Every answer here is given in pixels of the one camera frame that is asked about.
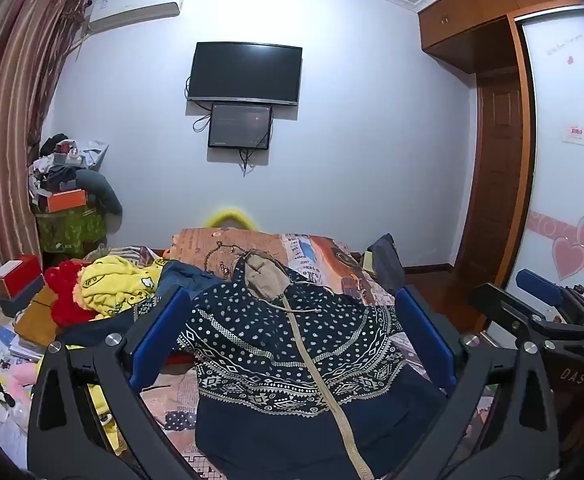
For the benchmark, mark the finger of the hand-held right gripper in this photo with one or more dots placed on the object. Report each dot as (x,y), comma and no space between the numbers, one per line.
(539,287)
(512,310)

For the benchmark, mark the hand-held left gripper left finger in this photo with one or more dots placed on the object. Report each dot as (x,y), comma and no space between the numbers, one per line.
(159,340)

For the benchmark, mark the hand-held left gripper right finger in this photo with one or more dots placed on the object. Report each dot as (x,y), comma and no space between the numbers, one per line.
(424,340)

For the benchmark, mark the navy patterned zip hoodie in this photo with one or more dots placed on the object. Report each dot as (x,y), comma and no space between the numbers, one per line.
(282,350)

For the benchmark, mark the pile of mixed clothes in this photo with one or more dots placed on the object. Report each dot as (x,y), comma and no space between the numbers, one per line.
(56,160)

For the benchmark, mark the blue denim jeans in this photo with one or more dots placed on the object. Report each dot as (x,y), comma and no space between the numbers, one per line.
(181,277)

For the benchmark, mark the yellow cartoon print garment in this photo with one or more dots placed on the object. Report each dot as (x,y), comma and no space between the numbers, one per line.
(116,285)

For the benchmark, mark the dark blue cushion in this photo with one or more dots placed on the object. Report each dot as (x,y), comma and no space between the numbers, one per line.
(387,265)

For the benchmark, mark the red fleece garment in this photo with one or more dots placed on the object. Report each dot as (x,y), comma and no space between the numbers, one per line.
(64,295)

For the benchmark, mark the brown cardboard box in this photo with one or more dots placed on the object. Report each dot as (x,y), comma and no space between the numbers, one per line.
(39,317)

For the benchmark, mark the printed orange bed blanket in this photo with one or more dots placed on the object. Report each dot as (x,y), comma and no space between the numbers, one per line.
(322,255)

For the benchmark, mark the brown wooden door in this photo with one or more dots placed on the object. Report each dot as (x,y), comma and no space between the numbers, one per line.
(497,160)

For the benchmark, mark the green patterned cloth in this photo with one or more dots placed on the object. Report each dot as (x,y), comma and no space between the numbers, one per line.
(71,232)

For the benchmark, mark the grey box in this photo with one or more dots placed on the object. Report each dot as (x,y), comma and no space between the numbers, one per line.
(24,302)

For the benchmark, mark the pink plush toy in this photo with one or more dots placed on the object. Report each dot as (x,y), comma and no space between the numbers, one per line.
(19,377)

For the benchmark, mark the red and white box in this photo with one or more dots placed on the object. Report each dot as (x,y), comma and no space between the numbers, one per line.
(19,275)

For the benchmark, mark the white paper notice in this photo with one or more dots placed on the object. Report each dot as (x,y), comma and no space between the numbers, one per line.
(575,133)

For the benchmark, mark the orange box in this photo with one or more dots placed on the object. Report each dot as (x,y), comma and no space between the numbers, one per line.
(66,200)

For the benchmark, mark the striped brown curtain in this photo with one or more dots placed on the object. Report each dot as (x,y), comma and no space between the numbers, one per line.
(11,110)

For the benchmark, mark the wooden wardrobe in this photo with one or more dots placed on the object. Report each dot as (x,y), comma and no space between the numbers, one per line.
(467,20)

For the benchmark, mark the white air conditioner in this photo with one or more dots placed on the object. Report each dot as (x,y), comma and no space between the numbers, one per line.
(136,5)

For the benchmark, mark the small black wall monitor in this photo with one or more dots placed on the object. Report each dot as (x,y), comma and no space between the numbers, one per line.
(239,126)

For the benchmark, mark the black wall television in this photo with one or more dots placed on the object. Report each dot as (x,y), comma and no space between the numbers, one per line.
(244,72)

